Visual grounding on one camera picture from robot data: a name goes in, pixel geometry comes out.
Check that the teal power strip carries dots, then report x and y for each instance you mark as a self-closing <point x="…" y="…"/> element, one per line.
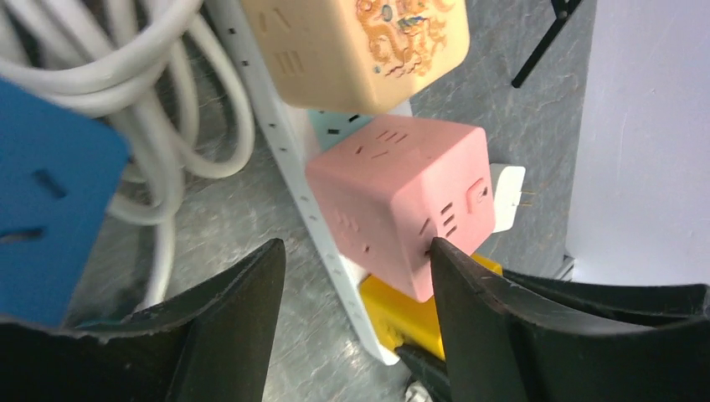
<point x="100" y="322"/>

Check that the white adapter plug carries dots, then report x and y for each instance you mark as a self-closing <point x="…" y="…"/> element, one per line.
<point x="507" y="183"/>

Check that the pink cube socket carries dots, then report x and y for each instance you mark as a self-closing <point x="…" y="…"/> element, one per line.
<point x="397" y="183"/>

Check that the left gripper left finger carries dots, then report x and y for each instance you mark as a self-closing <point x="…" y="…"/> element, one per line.
<point x="211" y="342"/>

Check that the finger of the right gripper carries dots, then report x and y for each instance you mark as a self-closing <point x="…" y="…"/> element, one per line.
<point x="426" y="368"/>
<point x="621" y="302"/>

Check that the black tripod stand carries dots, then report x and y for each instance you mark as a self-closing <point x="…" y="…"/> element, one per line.
<point x="563" y="10"/>

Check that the beige dragon cube socket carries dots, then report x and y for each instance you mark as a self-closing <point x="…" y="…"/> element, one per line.
<point x="362" y="56"/>

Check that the yellow cube socket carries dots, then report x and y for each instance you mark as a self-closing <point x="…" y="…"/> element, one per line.
<point x="397" y="318"/>

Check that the blue cube socket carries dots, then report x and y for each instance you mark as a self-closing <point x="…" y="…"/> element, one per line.
<point x="59" y="171"/>

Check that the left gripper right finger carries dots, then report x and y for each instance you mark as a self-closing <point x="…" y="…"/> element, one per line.
<point x="504" y="342"/>

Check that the white long power strip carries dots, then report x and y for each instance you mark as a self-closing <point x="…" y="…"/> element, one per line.
<point x="292" y="139"/>

